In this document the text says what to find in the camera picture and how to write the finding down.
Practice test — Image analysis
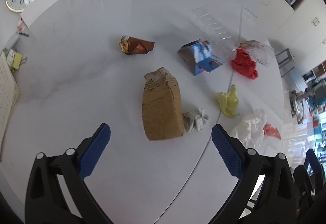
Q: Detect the clear plastic bottle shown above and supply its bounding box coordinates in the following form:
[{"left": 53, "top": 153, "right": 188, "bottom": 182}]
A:
[{"left": 191, "top": 8, "right": 232, "bottom": 43}]

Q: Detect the crumpled pink paper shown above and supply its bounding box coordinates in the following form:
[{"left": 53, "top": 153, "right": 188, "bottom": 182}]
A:
[{"left": 263, "top": 123, "right": 281, "bottom": 140}]

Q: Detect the yellow paper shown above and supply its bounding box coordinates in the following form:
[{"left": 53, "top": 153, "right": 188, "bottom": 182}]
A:
[{"left": 216, "top": 85, "right": 239, "bottom": 118}]

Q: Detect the crumpled grey tissue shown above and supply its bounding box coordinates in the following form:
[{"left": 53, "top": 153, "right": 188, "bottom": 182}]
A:
[{"left": 183, "top": 108, "right": 209, "bottom": 132}]

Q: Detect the grey metal stool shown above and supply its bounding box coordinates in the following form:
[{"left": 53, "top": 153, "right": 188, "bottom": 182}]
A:
[{"left": 275, "top": 48, "right": 296, "bottom": 78}]

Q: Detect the teal wheeled chair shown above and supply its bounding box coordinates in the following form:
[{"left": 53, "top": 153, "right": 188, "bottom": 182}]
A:
[{"left": 290, "top": 79, "right": 325, "bottom": 124}]

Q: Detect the clear crinkled plastic wrapper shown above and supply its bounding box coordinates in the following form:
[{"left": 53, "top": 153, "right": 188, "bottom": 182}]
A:
[{"left": 238, "top": 40, "right": 275, "bottom": 66}]

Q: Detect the yellow notepad with clip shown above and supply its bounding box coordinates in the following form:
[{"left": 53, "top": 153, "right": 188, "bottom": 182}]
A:
[{"left": 6, "top": 49, "right": 28, "bottom": 72}]

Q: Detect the brown snack wrapper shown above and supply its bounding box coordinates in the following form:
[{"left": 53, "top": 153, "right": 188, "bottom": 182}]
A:
[{"left": 119, "top": 36, "right": 155, "bottom": 55}]

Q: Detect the crumpled red paper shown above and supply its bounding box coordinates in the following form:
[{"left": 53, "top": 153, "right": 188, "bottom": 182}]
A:
[{"left": 230, "top": 49, "right": 258, "bottom": 80}]

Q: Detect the crumpled white plastic bag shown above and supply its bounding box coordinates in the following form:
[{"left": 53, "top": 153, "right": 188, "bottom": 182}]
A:
[{"left": 230, "top": 109, "right": 267, "bottom": 149}]

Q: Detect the brown cardboard piece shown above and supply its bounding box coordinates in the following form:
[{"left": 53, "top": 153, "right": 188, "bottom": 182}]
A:
[{"left": 141, "top": 67, "right": 185, "bottom": 141}]

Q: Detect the blue printed carton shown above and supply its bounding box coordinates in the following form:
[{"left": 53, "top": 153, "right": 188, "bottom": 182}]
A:
[{"left": 177, "top": 39, "right": 224, "bottom": 76}]

